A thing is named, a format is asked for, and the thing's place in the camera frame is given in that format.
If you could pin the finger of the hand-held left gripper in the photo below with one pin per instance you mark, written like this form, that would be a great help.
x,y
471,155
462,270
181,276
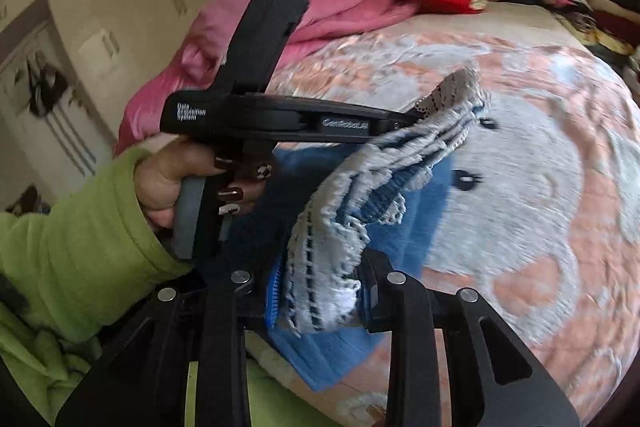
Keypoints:
x,y
350,124

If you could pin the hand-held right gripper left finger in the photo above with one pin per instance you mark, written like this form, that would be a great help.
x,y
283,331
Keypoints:
x,y
272,302

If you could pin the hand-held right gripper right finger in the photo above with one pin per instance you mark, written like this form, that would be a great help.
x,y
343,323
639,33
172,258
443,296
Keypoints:
x,y
375,294

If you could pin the person's left forearm green sleeve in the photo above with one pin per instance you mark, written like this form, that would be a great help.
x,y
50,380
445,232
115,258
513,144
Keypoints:
x,y
85,237

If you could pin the person's left hand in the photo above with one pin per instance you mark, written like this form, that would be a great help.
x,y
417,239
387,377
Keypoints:
x,y
160,177

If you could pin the pink quilt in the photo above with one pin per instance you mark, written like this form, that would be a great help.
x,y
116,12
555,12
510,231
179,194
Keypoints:
x,y
350,7

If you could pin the peach and white bedspread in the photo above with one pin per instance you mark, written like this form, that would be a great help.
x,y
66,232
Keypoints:
x,y
540,187

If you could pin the beige bed sheet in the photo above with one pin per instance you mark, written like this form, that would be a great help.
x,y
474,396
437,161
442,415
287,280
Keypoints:
x,y
520,19

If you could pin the dark hanging item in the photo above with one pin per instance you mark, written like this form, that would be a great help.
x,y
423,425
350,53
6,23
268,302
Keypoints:
x,y
46,87

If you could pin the white door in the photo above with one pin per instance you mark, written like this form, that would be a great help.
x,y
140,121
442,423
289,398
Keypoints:
x,y
50,132

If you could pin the pile of folded clothes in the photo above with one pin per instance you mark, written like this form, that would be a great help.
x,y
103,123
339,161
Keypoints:
x,y
585,2

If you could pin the white wall panel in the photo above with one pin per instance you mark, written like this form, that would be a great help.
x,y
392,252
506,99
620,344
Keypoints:
x,y
97,48

